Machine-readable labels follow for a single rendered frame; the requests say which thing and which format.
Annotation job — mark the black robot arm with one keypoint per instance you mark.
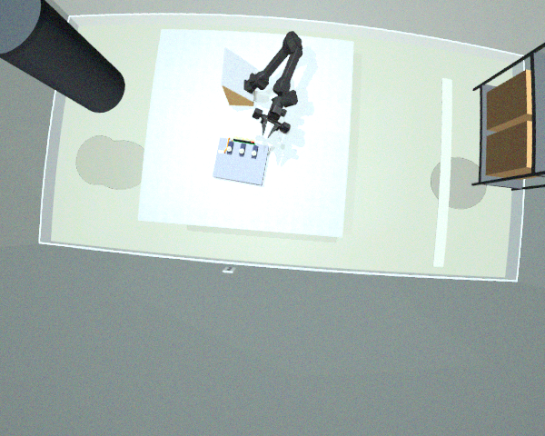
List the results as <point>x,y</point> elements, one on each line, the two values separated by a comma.
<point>291,45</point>

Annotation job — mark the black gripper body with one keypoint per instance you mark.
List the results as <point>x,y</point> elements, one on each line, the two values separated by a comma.
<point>285,127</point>

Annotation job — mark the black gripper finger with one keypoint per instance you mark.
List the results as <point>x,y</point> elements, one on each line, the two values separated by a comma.
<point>264,123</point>
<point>275,128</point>

